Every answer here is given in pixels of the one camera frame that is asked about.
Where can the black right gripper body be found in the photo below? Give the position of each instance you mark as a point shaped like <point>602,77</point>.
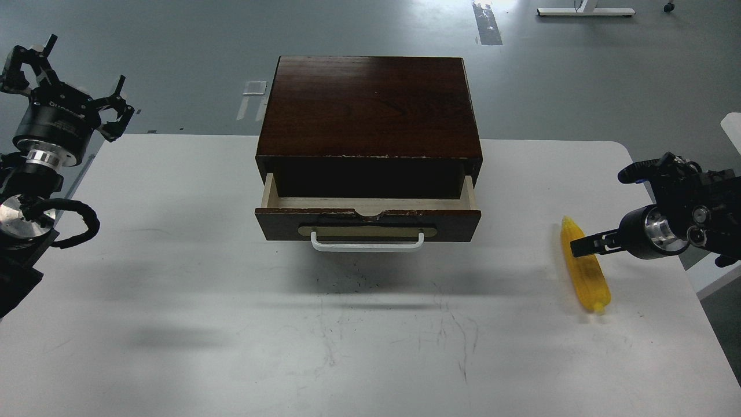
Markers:
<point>645,233</point>

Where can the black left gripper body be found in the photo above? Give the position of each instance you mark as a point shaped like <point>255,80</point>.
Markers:
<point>59,118</point>

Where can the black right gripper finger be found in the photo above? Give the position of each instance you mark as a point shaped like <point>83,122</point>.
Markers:
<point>603,243</point>

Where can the yellow corn cob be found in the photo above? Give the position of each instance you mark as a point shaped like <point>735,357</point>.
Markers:
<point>585,272</point>

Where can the wooden drawer with white handle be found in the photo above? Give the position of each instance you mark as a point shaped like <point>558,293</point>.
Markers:
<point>368,225</point>

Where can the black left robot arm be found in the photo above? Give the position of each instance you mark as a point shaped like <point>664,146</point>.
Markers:
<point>32,219</point>

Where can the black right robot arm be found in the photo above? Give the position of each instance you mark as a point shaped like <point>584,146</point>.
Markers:
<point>692,207</point>

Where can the dark wooden drawer cabinet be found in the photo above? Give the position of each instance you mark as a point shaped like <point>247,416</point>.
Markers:
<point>370,127</point>

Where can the white table leg base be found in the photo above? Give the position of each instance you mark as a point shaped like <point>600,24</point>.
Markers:
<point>585,9</point>

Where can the grey floor tape strip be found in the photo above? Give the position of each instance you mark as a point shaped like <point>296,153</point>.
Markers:
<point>486,23</point>

